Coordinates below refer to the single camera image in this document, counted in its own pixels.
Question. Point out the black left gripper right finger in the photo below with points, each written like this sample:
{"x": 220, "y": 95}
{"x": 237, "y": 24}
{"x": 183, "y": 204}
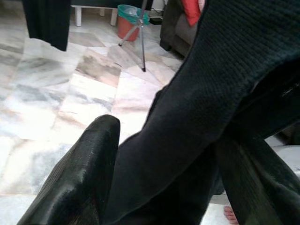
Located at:
{"x": 262, "y": 187}

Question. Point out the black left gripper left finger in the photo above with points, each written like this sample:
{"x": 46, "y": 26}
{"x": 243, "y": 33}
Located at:
{"x": 77, "y": 178}

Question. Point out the black T-shirt green logo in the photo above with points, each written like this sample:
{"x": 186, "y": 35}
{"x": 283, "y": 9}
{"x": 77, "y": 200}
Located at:
{"x": 211, "y": 93}
{"x": 47, "y": 21}

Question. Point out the silver metal clothes rack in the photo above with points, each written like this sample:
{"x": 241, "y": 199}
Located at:
{"x": 142, "y": 47}

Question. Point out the red bin teal bag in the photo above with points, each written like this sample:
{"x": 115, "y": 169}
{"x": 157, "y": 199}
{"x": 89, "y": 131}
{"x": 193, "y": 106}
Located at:
{"x": 127, "y": 25}

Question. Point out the dark grey sofa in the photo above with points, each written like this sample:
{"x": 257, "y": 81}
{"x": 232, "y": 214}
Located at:
{"x": 175, "y": 35}

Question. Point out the small black power adapter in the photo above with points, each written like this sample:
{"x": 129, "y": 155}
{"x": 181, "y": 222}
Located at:
{"x": 155, "y": 21}

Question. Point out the red cushion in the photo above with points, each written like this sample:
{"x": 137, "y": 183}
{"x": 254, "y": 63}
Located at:
{"x": 192, "y": 11}

